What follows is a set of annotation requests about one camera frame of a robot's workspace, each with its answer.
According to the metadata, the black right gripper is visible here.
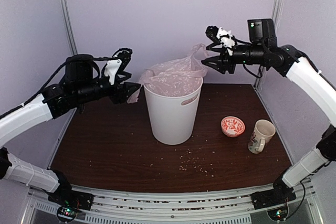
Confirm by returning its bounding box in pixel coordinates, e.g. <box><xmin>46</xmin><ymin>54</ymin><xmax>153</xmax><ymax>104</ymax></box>
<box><xmin>202</xmin><ymin>41</ymin><xmax>267</xmax><ymax>73</ymax></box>

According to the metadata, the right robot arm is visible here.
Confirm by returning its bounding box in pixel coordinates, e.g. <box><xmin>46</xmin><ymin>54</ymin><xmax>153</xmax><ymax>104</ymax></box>
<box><xmin>202</xmin><ymin>18</ymin><xmax>335</xmax><ymax>206</ymax></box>

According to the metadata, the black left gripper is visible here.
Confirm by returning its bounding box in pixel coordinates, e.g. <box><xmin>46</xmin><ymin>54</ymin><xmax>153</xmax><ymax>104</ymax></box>
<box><xmin>74</xmin><ymin>72</ymin><xmax>141</xmax><ymax>104</ymax></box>

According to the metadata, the cream patterned ceramic mug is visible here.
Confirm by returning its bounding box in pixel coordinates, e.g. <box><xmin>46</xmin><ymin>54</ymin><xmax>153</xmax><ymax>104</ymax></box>
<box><xmin>248</xmin><ymin>119</ymin><xmax>276</xmax><ymax>154</ymax></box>

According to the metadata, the translucent pink plastic bag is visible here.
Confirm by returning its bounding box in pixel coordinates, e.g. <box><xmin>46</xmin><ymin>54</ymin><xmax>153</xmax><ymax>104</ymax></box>
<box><xmin>138</xmin><ymin>44</ymin><xmax>208</xmax><ymax>97</ymax></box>

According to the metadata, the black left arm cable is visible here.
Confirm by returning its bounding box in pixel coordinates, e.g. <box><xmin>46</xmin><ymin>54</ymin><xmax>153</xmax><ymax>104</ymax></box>
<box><xmin>0</xmin><ymin>47</ymin><xmax>132</xmax><ymax>120</ymax></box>

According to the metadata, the left aluminium frame post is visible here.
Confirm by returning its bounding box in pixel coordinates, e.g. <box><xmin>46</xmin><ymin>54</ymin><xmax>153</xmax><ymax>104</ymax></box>
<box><xmin>60</xmin><ymin>0</ymin><xmax>78</xmax><ymax>55</ymax></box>

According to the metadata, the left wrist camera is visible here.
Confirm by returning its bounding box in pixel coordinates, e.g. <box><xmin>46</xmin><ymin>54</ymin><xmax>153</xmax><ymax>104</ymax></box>
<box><xmin>102</xmin><ymin>48</ymin><xmax>133</xmax><ymax>86</ymax></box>

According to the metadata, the front aluminium rail base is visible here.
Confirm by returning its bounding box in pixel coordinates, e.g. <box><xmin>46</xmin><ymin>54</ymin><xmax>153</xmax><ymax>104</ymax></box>
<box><xmin>20</xmin><ymin>182</ymin><xmax>323</xmax><ymax>224</ymax></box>

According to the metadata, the red patterned ceramic bowl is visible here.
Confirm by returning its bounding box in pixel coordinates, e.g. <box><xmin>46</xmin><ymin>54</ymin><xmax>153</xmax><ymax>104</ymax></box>
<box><xmin>220</xmin><ymin>116</ymin><xmax>245</xmax><ymax>138</ymax></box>

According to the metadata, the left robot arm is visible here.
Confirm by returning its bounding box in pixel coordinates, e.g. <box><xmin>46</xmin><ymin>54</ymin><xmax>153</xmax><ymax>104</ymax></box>
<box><xmin>1</xmin><ymin>48</ymin><xmax>141</xmax><ymax>206</ymax></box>

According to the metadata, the white plastic trash bin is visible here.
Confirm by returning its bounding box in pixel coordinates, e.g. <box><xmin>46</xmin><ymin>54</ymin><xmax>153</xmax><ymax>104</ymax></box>
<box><xmin>144</xmin><ymin>77</ymin><xmax>203</xmax><ymax>145</ymax></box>

